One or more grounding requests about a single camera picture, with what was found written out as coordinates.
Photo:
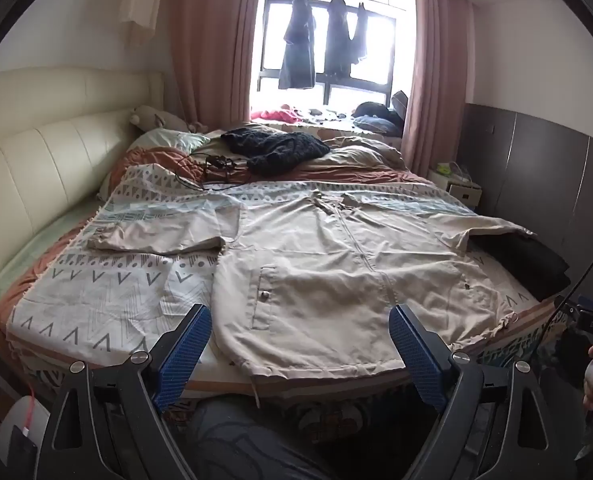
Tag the person's grey patterned pants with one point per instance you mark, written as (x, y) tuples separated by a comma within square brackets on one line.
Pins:
[(256, 440)]

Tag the small green item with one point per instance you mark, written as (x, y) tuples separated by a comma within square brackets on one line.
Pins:
[(444, 167)]

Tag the black framed window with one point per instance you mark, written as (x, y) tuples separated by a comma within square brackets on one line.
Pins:
[(371, 50)]

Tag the black knit sweater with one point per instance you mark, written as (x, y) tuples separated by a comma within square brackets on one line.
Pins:
[(276, 150)]

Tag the geometric patterned blanket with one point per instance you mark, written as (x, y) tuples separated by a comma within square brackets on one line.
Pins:
[(106, 300)]

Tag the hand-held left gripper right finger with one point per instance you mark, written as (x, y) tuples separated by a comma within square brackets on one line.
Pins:
[(416, 355)]

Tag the orange and beige quilt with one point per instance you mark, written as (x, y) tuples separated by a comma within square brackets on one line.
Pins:
[(366, 172)]

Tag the black folded cloth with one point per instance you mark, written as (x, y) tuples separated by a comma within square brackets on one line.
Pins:
[(526, 265)]

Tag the pink curtain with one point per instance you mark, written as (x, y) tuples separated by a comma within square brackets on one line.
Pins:
[(211, 35), (436, 60)]

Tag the dark blue clothes pile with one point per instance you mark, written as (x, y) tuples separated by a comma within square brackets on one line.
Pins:
[(376, 115)]

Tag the white hanging garment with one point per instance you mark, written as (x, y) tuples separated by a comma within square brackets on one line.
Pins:
[(139, 0)]

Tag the small dark hanging garment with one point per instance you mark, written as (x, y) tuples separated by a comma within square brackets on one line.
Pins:
[(360, 35)]

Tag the beige jacket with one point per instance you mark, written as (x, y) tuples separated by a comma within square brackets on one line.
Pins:
[(326, 270)]

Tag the white nightstand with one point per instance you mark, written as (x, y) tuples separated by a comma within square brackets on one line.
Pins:
[(464, 192)]

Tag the red cloth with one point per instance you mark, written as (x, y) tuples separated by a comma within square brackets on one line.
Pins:
[(276, 112)]

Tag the dark grey cushion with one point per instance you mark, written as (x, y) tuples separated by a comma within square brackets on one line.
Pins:
[(400, 102)]

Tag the cream padded headboard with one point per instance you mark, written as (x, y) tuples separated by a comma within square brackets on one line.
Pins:
[(41, 160)]

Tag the light green pillow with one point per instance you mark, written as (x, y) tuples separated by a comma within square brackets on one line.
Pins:
[(171, 140)]

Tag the light green bed sheet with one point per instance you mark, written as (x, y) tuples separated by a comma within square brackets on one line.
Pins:
[(41, 245)]

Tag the beige stuffed toy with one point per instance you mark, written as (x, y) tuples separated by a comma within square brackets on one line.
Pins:
[(151, 117)]

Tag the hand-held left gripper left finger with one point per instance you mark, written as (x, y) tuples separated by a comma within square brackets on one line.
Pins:
[(186, 355)]

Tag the white round device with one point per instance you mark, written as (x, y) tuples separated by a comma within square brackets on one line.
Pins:
[(16, 420)]

